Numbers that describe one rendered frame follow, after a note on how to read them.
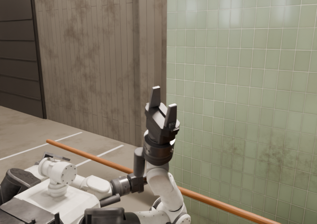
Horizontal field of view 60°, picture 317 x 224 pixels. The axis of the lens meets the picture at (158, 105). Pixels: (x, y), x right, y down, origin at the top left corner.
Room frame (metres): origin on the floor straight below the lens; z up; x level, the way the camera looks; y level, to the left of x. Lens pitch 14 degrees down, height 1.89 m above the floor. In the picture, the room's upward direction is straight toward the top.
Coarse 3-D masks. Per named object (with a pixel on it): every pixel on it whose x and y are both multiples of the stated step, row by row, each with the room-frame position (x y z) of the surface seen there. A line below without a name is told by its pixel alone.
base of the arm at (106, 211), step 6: (84, 210) 0.71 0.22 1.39; (90, 210) 0.68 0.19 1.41; (96, 210) 0.66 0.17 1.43; (102, 210) 0.66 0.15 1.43; (108, 210) 0.66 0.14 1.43; (114, 210) 0.66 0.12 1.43; (120, 210) 0.68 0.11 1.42; (84, 216) 0.70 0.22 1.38; (90, 216) 0.70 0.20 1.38; (96, 216) 0.66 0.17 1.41; (84, 222) 0.69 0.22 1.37; (90, 222) 0.69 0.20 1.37
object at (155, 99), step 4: (152, 88) 0.69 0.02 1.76; (156, 88) 0.69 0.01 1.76; (152, 92) 0.69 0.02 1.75; (156, 92) 0.70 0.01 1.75; (152, 96) 0.70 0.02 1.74; (156, 96) 0.70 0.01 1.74; (152, 100) 0.70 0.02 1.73; (156, 100) 0.71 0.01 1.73; (160, 100) 0.72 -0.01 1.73; (152, 104) 0.71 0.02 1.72; (156, 104) 0.71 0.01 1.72
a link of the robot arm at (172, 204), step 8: (176, 192) 0.80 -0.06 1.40; (160, 200) 0.88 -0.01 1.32; (168, 200) 0.79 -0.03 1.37; (176, 200) 0.80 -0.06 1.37; (160, 208) 0.85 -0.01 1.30; (168, 208) 0.81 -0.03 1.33; (176, 208) 0.81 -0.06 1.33; (184, 208) 0.84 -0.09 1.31; (168, 216) 0.82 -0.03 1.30; (176, 216) 0.81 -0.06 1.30
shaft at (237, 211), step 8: (56, 144) 1.67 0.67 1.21; (64, 144) 1.65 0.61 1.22; (72, 152) 1.58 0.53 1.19; (80, 152) 1.54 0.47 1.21; (96, 160) 1.45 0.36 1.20; (104, 160) 1.42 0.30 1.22; (120, 168) 1.34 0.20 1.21; (128, 168) 1.32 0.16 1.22; (184, 192) 1.11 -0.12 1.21; (192, 192) 1.10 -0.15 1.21; (200, 200) 1.06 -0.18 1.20; (208, 200) 1.04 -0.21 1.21; (216, 200) 1.03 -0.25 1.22; (224, 208) 1.00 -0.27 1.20; (232, 208) 0.98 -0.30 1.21; (240, 216) 0.96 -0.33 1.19; (248, 216) 0.94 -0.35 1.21; (256, 216) 0.93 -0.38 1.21
